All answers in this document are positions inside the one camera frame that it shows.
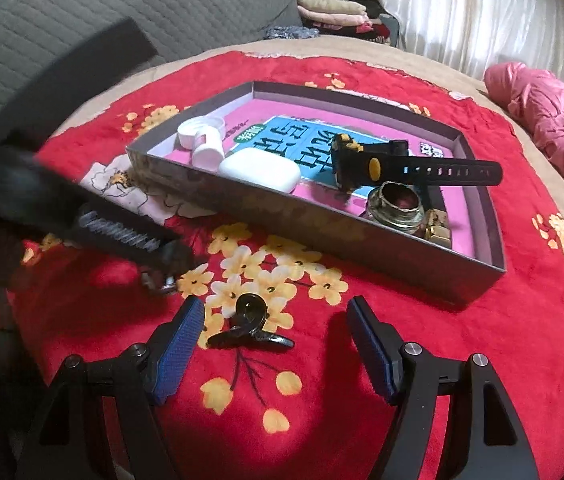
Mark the red floral blanket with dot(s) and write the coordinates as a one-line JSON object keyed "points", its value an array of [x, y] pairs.
{"points": [[512, 360]]}

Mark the grey quilted cover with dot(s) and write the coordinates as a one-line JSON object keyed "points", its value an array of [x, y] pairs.
{"points": [[112, 0]]}

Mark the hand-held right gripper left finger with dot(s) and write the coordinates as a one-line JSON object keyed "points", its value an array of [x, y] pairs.
{"points": [[179, 350]]}

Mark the black hair clip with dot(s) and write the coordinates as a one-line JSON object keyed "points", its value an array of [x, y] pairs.
{"points": [[249, 310]]}

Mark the pink quilt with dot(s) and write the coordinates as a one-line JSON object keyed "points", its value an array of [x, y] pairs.
{"points": [[562, 120]]}

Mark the grey cardboard box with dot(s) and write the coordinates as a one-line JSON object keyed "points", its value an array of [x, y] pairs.
{"points": [[362, 255]]}

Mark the white curtain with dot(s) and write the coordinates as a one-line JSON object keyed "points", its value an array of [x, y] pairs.
{"points": [[487, 10]]}

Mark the white earbud case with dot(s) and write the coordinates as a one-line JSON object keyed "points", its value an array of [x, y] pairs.
{"points": [[259, 170]]}

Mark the black watch with yellow buttons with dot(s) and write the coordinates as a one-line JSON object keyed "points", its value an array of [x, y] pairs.
{"points": [[437, 170]]}

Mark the round glass jar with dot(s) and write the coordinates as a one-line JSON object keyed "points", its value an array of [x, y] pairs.
{"points": [[392, 210]]}

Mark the beige bed sheet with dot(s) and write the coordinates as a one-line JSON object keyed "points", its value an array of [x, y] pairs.
{"points": [[412, 62]]}

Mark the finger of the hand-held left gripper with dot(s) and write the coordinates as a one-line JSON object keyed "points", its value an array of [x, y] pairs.
{"points": [[177, 257], [159, 282]]}

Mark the white pill bottle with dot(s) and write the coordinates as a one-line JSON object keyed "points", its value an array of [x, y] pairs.
{"points": [[207, 155]]}

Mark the black and gold lighter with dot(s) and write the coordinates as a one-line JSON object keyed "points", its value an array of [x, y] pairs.
{"points": [[436, 230]]}

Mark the stack of folded clothes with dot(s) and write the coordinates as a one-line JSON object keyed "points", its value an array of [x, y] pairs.
{"points": [[327, 10]]}

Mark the pink book with blue label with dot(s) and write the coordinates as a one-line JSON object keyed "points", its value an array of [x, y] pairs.
{"points": [[282, 135]]}

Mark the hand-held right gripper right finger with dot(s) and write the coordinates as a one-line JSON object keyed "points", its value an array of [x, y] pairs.
{"points": [[374, 350]]}

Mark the white plastic lid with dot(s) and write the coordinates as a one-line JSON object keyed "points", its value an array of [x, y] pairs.
{"points": [[194, 132]]}

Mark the blue patterned cloth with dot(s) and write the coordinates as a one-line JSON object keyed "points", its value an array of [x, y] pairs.
{"points": [[292, 33]]}

